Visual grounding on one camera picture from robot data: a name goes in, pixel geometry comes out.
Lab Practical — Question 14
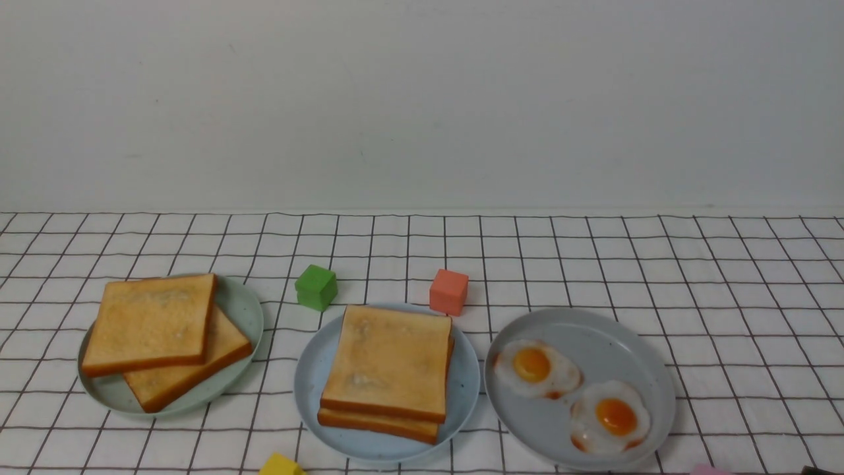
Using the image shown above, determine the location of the grey plate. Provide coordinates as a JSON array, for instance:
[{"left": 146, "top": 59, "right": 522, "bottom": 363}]
[{"left": 485, "top": 309, "right": 676, "bottom": 472}]

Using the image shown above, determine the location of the pale green plate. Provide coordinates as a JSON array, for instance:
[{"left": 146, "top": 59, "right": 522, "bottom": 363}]
[{"left": 76, "top": 276, "right": 264, "bottom": 419}]

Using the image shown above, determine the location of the orange cube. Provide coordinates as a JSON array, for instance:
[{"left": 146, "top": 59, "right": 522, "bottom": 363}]
[{"left": 429, "top": 269, "right": 469, "bottom": 317}]

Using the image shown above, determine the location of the light blue plate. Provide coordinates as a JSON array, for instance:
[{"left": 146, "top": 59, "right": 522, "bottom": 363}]
[{"left": 293, "top": 303, "right": 481, "bottom": 465}]

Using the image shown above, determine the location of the right fried egg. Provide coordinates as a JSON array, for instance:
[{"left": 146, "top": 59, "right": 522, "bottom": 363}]
[{"left": 570, "top": 381, "right": 651, "bottom": 456}]

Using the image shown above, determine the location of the yellow cube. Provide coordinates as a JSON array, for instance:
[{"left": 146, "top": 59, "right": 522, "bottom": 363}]
[{"left": 257, "top": 452, "right": 307, "bottom": 475}]

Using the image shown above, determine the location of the white grid tablecloth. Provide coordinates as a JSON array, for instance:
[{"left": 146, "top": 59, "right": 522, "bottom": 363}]
[{"left": 1, "top": 211, "right": 842, "bottom": 474}]

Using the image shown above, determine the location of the fried egg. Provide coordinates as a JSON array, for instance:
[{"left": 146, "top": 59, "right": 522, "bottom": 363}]
[
  {"left": 493, "top": 339, "right": 583, "bottom": 400},
  {"left": 570, "top": 381, "right": 651, "bottom": 456}
]

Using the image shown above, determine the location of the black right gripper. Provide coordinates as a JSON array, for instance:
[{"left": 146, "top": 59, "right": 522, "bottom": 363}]
[{"left": 800, "top": 466, "right": 839, "bottom": 475}]

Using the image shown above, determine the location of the pink block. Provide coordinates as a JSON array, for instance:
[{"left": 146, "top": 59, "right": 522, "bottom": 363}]
[{"left": 688, "top": 464, "right": 734, "bottom": 475}]

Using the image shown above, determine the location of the left fried egg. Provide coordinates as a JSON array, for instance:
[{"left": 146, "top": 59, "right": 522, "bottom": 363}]
[{"left": 493, "top": 339, "right": 583, "bottom": 400}]

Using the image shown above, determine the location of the green cube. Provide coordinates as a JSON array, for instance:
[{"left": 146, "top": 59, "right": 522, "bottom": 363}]
[{"left": 295, "top": 265, "right": 338, "bottom": 312}]

